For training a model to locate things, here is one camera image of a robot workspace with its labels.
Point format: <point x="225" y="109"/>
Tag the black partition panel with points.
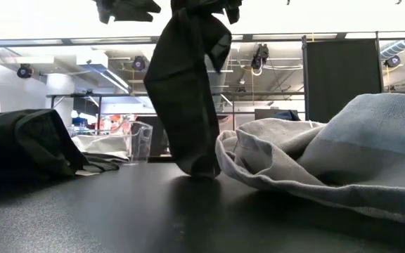
<point x="343" y="77"/>

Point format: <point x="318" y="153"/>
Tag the striped flexible air duct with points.
<point x="399" y="47"/>

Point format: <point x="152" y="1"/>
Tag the black hanging monitor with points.
<point x="84" y="105"/>

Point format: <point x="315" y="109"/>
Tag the gray metal frame beam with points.
<point x="246" y="37"/>

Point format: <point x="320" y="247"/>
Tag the clear plastic bin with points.
<point x="142" y="140"/>

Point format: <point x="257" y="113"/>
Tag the black cabinet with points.
<point x="158" y="137"/>

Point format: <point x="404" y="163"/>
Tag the light gray towel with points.
<point x="374" y="119"/>

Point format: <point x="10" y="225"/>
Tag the black hanging ceiling device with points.
<point x="260" y="54"/>

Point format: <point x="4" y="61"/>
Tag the black desktop monitor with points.
<point x="264" y="114"/>

